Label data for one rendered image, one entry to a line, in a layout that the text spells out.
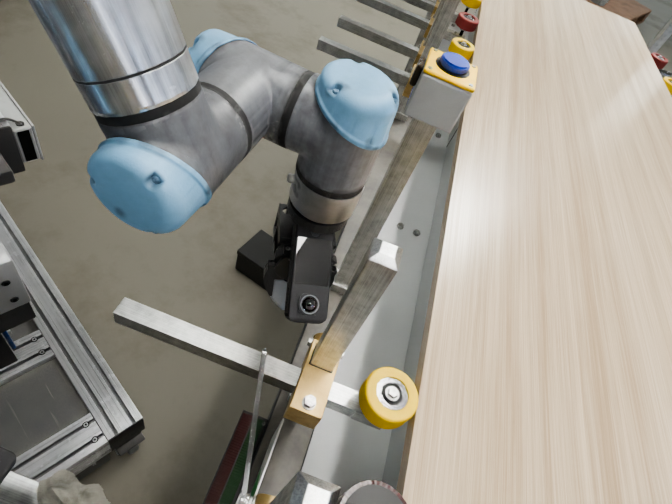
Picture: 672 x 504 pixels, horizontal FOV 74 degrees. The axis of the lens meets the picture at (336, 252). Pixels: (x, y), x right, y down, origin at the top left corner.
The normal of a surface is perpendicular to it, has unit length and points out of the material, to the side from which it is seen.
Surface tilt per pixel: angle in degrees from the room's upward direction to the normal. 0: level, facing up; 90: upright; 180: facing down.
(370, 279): 90
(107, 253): 0
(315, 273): 31
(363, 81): 0
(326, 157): 92
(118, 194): 90
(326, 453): 0
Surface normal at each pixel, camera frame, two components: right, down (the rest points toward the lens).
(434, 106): -0.27, 0.70
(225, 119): 0.77, -0.22
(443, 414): 0.27, -0.60
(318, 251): 0.29, -0.11
